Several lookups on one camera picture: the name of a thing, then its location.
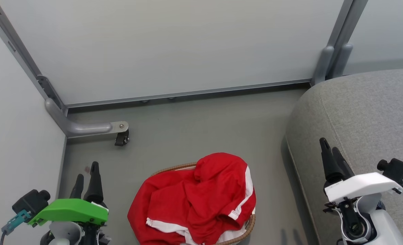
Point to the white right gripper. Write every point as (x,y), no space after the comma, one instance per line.
(361,185)

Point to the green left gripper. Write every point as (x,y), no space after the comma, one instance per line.
(70,211)

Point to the red garment with white trim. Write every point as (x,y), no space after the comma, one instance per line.
(194,200)

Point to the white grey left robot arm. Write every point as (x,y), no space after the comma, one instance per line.
(72,235)

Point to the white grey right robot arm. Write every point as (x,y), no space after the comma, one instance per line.
(368,221)

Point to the grey fabric sofa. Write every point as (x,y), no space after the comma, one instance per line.
(361,112)

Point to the grey metal partition foot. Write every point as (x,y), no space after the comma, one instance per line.
(82,128)

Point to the black caster wheel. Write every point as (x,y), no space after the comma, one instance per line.
(122,139)

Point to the brown woven laundry basket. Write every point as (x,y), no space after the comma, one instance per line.
(174,167)

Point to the grey partition foot tube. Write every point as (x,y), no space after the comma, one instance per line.
(324,64)
(341,59)

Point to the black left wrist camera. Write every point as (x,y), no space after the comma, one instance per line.
(31,201)

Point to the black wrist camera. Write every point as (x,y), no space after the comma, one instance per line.
(397,170)
(31,201)

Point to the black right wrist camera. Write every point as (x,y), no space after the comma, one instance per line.
(397,170)

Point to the grey partition bottom rail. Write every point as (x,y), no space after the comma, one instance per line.
(187,92)

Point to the grey double partition frame post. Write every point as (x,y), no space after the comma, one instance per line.
(347,20)

